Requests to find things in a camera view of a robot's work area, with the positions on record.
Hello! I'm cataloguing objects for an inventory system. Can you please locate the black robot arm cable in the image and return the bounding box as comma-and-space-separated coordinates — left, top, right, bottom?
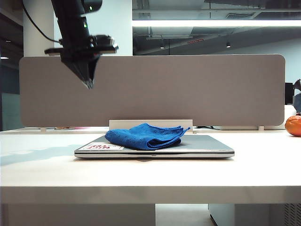
22, 0, 63, 44

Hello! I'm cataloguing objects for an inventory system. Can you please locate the red white laptop sticker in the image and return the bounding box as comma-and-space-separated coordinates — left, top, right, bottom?
85, 142, 125, 152

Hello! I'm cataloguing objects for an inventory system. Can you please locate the black computer monitor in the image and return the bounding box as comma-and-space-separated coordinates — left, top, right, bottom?
285, 82, 294, 105

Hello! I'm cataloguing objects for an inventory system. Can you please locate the brown fabric desk divider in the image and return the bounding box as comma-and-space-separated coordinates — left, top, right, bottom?
19, 54, 286, 128

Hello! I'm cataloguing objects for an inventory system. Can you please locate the blue microfiber rag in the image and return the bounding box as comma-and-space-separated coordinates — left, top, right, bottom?
104, 122, 191, 151

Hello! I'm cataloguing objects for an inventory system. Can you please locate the white plastic object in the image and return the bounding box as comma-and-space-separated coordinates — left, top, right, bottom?
284, 105, 301, 118

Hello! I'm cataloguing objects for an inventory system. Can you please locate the long ceiling light strip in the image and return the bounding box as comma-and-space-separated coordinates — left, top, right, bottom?
131, 19, 301, 28

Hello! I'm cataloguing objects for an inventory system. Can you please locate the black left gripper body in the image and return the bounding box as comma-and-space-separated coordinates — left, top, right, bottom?
44, 34, 102, 65

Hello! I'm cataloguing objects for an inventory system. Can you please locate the grey closed laptop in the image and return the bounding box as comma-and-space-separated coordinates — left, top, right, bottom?
74, 134, 236, 159

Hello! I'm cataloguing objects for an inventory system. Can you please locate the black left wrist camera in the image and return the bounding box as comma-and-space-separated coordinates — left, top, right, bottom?
88, 34, 119, 55

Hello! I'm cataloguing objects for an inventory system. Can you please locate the perforated grey desk panel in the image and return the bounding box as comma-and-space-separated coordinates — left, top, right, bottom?
283, 203, 301, 226

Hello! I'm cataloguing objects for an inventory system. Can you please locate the orange tangerine fruit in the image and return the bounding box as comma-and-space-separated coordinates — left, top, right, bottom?
284, 115, 301, 137

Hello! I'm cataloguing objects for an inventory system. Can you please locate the black office chair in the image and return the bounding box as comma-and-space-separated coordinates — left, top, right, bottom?
292, 79, 301, 105

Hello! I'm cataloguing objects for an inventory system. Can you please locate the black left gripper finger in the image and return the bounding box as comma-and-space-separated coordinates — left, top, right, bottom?
88, 56, 102, 89
63, 58, 93, 89

